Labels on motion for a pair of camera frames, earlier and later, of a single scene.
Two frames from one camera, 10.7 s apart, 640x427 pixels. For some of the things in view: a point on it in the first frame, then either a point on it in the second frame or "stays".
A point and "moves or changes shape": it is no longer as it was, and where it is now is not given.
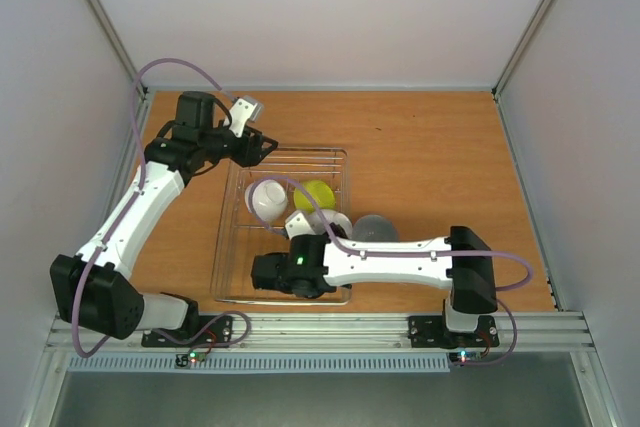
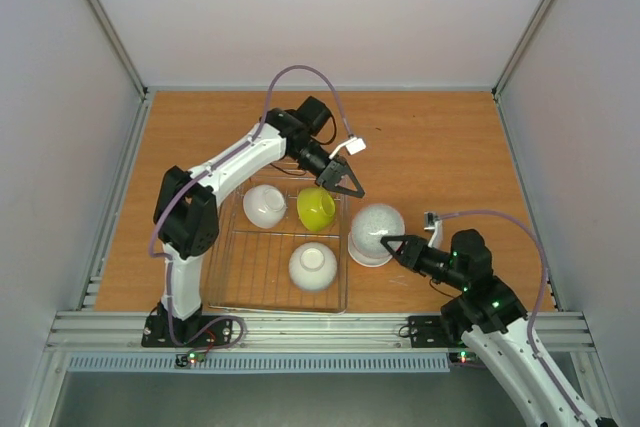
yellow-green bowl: [319, 191] moves or changes shape
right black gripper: [261, 273] to [409, 252]
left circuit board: [186, 360] stays
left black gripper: [250, 155] to [345, 170]
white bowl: [317, 224] moves or changes shape
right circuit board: [463, 356] stays
